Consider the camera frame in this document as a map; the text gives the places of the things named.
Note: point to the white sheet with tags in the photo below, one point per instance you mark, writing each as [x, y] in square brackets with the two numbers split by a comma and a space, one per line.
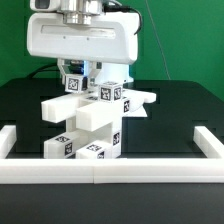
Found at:
[138, 111]

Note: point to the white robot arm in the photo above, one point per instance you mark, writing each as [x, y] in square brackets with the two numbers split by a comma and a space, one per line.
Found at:
[113, 71]

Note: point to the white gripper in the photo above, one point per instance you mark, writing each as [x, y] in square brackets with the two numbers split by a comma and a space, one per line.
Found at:
[110, 38]

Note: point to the white U-shaped border fence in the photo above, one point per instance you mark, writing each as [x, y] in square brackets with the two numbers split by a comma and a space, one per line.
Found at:
[157, 170]

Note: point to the white tagged cube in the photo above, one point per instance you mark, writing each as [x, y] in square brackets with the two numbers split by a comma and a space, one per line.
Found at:
[110, 91]

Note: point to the white chair backrest part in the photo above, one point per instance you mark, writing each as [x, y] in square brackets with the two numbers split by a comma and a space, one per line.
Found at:
[92, 114]

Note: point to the white chair seat part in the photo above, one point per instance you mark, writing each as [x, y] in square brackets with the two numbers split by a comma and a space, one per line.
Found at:
[110, 133]

